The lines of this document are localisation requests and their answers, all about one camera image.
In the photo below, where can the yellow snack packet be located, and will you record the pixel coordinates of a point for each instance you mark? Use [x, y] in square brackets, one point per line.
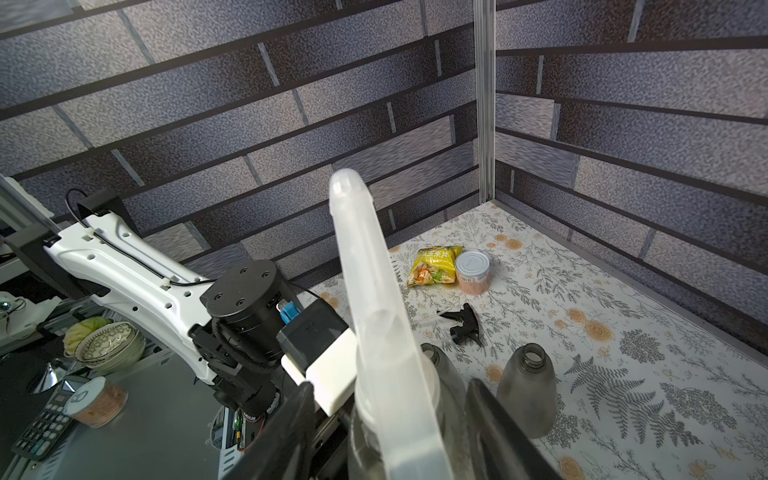
[434, 265]

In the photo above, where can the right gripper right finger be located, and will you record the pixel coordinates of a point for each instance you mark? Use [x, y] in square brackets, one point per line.
[499, 449]

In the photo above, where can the black calculator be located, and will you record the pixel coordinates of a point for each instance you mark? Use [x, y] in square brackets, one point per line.
[51, 424]

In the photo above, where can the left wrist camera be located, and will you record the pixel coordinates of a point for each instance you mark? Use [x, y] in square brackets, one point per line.
[319, 347]

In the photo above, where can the clear white spray nozzle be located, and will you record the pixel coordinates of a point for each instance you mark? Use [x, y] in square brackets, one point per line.
[394, 395]

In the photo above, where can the grey spray bottle front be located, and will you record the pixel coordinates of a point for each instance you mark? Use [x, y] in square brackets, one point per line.
[447, 392]

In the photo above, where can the black spray nozzle far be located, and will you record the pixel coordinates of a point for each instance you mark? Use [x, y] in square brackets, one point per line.
[467, 327]

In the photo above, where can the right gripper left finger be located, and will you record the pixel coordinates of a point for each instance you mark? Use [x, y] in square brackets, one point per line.
[284, 449]

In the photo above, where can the grey spray bottle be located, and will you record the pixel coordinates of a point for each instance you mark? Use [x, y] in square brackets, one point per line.
[447, 392]
[527, 390]

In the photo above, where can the pink tin can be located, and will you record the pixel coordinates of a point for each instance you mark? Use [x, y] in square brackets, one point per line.
[473, 272]

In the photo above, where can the grey spray bottle middle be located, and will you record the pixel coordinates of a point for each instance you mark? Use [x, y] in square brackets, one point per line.
[527, 390]

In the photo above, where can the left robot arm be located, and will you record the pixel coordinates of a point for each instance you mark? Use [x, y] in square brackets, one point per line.
[225, 329]

